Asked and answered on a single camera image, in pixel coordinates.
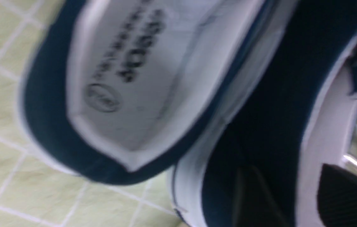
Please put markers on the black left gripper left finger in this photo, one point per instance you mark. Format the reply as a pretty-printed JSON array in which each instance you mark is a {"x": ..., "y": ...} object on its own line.
[{"x": 254, "y": 205}]

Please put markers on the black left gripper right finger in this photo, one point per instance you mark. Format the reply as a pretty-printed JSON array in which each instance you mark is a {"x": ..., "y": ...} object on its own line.
[{"x": 337, "y": 197}]

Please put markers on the navy canvas sneaker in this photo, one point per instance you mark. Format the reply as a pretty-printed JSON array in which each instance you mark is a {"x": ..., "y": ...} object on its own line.
[
  {"x": 120, "y": 90},
  {"x": 287, "y": 117}
]

